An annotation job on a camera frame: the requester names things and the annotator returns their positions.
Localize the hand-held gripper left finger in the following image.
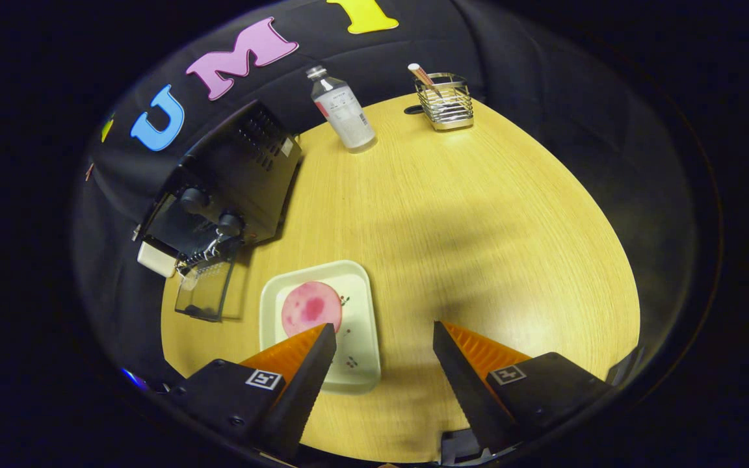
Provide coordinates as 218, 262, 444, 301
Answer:
170, 322, 337, 461

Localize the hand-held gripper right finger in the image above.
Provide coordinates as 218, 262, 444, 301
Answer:
432, 320, 614, 456

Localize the pink ham slice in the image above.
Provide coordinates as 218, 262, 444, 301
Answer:
282, 281, 343, 337

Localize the cream food tray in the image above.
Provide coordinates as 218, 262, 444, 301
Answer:
259, 260, 382, 395

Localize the black toaster oven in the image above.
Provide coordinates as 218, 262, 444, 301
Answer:
133, 99, 302, 324

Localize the clear plastic bottle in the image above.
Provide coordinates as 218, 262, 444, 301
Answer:
305, 65, 377, 154

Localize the silver wire clip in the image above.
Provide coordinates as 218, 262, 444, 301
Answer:
200, 233, 227, 259

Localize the metal wire basket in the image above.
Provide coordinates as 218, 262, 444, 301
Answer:
415, 72, 475, 132

